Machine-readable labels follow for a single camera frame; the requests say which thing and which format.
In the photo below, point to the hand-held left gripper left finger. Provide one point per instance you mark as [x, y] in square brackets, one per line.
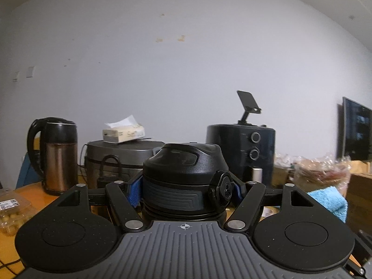
[134, 193]

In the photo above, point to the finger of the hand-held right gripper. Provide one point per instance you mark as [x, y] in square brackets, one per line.
[363, 255]

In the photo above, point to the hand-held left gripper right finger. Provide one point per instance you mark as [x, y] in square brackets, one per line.
[238, 190]

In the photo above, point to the black water bottle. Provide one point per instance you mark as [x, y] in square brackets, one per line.
[180, 180]

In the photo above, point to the blue microfiber cloth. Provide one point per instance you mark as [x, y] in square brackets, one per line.
[328, 203]

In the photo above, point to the grey rice cooker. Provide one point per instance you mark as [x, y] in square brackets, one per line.
[130, 154]

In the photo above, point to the dark blue air fryer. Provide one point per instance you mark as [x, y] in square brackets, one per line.
[232, 142]

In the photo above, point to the clear plastic food bag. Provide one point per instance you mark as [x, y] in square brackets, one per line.
[283, 165]

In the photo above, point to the cardboard box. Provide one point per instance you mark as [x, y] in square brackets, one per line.
[361, 197]

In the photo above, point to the tissue pack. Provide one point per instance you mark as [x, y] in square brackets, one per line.
[122, 132]

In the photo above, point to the black and copper electric kettle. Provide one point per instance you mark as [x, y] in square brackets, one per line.
[61, 159]

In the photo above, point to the bagged stack of paper plates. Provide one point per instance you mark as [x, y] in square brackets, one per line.
[322, 171]

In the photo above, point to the black phone stand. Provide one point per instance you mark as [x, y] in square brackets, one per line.
[247, 100]

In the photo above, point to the blue chair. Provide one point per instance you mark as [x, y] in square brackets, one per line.
[26, 174]

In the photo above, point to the clear box of yellow fruits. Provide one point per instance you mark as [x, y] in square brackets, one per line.
[14, 212]

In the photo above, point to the wall television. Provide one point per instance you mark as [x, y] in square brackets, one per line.
[357, 130]

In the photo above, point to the large white wall switch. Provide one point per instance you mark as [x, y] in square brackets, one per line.
[30, 71]

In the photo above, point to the small white wall switch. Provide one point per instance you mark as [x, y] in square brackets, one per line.
[16, 76]

